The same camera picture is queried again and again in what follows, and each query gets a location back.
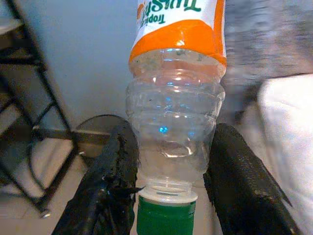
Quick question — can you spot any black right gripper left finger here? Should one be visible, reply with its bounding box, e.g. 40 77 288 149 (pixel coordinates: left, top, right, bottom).
51 124 145 235

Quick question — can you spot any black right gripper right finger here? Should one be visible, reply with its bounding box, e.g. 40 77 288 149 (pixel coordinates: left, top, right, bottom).
203 123 302 235

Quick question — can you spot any clear bottle with orange label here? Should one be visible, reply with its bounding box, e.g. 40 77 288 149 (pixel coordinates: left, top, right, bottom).
125 0 228 235

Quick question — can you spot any grey ornament-patterned blanket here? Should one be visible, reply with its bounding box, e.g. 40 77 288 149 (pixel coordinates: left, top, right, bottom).
224 0 313 79

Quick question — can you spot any black metal frame rack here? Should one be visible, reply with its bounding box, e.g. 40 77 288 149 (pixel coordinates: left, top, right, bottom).
0 0 112 220

